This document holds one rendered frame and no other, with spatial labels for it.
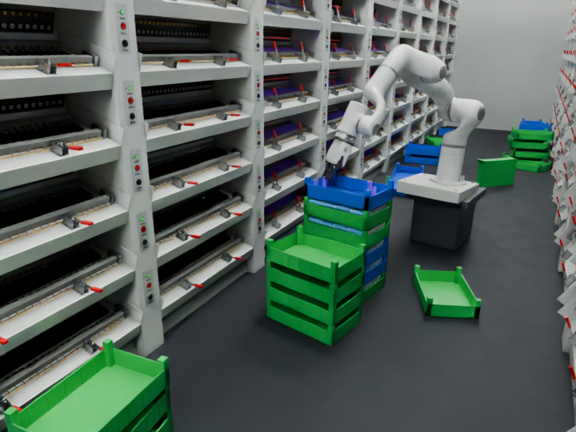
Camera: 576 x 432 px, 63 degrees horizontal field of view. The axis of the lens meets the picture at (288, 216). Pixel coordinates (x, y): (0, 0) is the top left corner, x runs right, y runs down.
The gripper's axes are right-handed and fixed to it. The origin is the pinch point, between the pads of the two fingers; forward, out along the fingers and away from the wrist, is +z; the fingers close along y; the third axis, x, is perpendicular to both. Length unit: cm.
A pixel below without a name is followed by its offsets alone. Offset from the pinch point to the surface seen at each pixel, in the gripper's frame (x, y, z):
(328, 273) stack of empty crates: 11, -47, 27
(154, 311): 55, -29, 62
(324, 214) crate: 0.0, -10.8, 14.6
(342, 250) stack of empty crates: -1.6, -30.5, 22.0
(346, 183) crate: -10.9, 1.0, 0.5
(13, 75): 111, -50, 4
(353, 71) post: -49, 113, -62
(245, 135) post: 34.5, 16.1, -1.2
